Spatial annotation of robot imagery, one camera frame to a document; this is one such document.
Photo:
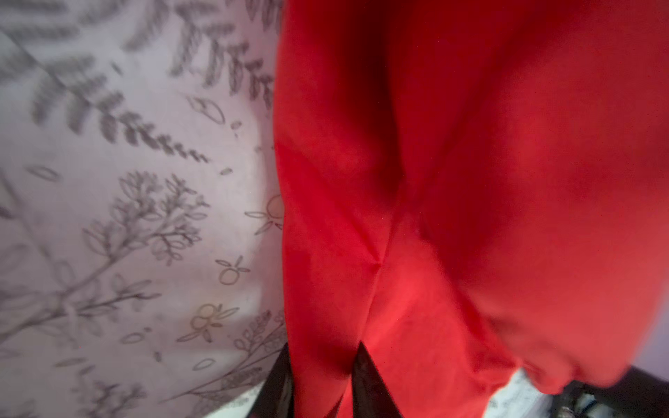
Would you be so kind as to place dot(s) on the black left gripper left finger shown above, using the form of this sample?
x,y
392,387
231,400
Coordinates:
x,y
276,398

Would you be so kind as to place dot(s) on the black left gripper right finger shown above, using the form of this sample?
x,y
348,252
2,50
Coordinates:
x,y
371,397

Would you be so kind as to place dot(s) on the red zip jacket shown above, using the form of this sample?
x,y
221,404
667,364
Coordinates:
x,y
470,188

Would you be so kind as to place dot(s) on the floral patterned table mat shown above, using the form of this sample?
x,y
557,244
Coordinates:
x,y
141,218

